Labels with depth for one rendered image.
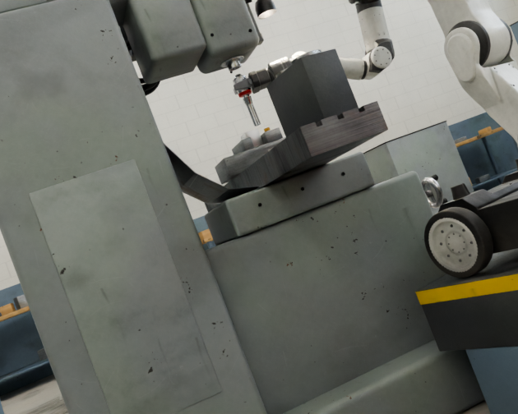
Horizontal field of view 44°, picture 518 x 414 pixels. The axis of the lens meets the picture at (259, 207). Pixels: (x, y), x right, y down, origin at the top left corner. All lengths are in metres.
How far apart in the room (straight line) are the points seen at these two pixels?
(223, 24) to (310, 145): 0.72
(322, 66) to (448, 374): 0.98
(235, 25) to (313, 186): 0.60
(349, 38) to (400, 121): 1.49
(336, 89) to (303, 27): 8.20
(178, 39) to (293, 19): 7.88
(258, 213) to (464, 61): 0.74
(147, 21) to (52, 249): 0.78
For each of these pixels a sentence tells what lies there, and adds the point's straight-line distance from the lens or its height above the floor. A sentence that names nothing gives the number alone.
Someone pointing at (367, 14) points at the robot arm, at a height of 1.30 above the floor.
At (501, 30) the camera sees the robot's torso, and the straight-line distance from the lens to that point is 2.04.
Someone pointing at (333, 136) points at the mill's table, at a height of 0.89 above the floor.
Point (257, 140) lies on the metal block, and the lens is 2.28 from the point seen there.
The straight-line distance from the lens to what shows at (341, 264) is 2.06.
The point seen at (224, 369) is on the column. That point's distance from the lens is 1.88.
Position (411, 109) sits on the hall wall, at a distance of 10.26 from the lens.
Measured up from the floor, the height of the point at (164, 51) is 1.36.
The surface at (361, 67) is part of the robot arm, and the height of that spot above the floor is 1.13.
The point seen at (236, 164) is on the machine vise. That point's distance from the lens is 2.19.
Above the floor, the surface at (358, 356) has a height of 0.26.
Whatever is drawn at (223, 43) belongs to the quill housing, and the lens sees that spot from 2.17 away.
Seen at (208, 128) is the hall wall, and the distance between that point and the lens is 9.04.
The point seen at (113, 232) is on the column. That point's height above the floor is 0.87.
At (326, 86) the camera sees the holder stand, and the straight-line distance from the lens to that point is 1.76.
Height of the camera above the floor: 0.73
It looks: 2 degrees up
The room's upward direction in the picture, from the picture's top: 21 degrees counter-clockwise
